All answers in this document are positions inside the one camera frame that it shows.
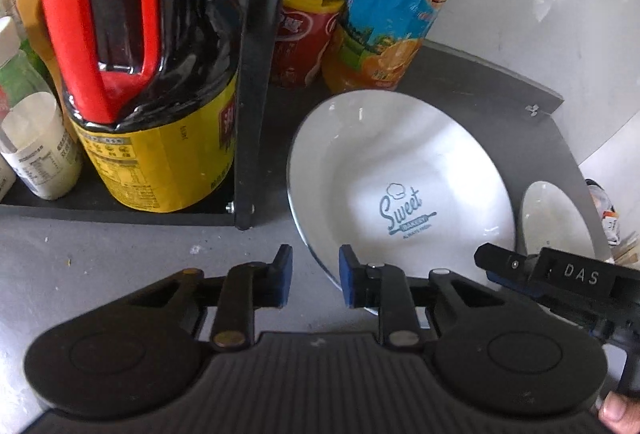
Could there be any white Sweet Bakery plate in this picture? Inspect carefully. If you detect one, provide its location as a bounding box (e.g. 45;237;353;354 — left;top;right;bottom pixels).
286;90;516;283

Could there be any person's right hand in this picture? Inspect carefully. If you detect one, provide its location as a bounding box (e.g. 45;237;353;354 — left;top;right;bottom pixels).
598;392;640;434

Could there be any small white plate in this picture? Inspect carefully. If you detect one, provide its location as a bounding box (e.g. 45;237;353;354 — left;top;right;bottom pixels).
520;180;594;257

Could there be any brown pot with packets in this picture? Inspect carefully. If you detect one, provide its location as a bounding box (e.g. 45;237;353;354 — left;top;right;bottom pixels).
586;179;620;246

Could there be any white labelled small bottle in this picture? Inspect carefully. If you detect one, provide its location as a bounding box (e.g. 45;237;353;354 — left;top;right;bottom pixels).
1;16;82;201

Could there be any red soda can lower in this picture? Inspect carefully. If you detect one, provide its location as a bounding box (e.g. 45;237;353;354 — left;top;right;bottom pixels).
270;0;344;89

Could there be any black metal rack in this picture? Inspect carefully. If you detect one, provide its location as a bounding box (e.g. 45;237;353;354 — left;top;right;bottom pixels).
1;0;281;230

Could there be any soy sauce jug red handle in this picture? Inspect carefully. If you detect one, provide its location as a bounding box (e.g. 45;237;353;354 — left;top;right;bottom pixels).
42;0;242;214

